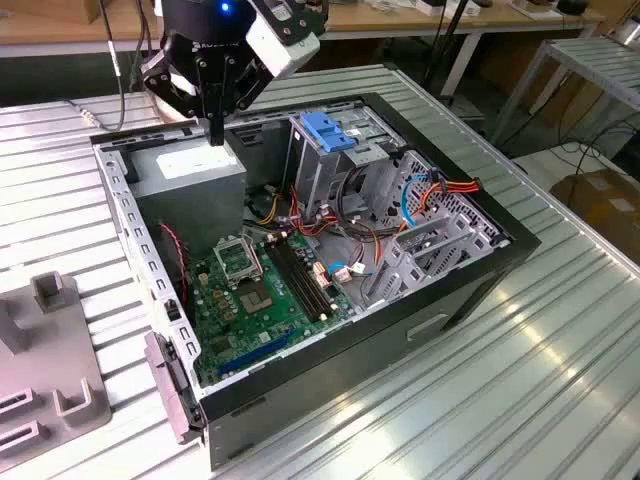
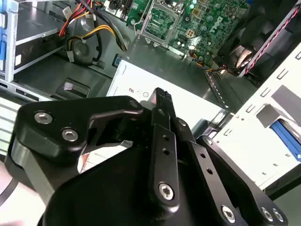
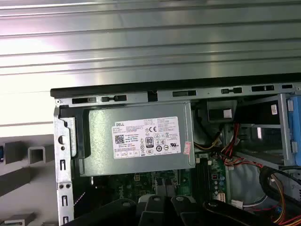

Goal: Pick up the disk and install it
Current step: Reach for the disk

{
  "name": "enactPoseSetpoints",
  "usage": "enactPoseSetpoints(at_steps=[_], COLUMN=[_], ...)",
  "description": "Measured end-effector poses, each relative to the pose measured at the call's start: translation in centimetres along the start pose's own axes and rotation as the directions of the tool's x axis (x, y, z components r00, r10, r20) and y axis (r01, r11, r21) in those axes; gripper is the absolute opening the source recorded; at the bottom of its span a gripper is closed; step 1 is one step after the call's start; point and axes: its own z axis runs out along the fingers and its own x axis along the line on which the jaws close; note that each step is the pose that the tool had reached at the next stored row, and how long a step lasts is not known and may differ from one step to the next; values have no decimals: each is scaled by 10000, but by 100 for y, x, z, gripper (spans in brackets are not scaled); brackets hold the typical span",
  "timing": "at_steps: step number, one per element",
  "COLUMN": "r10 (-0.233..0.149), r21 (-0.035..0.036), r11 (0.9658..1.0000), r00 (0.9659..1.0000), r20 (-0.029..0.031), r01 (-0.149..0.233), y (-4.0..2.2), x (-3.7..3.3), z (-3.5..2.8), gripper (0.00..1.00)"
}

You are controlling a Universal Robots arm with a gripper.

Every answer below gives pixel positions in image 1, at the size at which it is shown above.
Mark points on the grey disk bay cage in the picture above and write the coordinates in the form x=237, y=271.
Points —
x=475, y=245

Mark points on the large cardboard box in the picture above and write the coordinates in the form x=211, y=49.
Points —
x=605, y=200

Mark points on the grey plastic case panel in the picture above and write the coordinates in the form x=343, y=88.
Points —
x=167, y=385

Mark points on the grey optical drive cage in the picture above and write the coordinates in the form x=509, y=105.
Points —
x=320, y=170

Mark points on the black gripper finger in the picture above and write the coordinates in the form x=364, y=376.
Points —
x=227, y=90
x=207, y=90

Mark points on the grey power supply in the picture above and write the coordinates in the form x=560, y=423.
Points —
x=200, y=200

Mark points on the wooden desk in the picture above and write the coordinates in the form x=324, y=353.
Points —
x=390, y=20

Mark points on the black case fan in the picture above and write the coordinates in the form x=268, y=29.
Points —
x=172, y=260

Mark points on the black RAM slot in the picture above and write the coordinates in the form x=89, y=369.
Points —
x=297, y=279
x=303, y=276
x=309, y=274
x=290, y=281

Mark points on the metal slat side table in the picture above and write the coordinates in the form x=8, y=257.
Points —
x=600, y=65

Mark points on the blue expansion slot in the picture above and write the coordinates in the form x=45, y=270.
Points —
x=255, y=352

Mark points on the CPU socket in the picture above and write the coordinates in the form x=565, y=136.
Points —
x=256, y=299

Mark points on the small brown cardboard box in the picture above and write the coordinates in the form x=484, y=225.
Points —
x=97, y=10

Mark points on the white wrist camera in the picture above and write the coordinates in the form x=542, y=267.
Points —
x=280, y=50

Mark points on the black PC case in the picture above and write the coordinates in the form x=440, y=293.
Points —
x=350, y=370

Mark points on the grey parts rack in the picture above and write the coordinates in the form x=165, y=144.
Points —
x=55, y=350

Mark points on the green motherboard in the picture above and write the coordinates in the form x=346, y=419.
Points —
x=280, y=310

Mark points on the blue plastic drive latch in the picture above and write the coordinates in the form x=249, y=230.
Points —
x=325, y=130

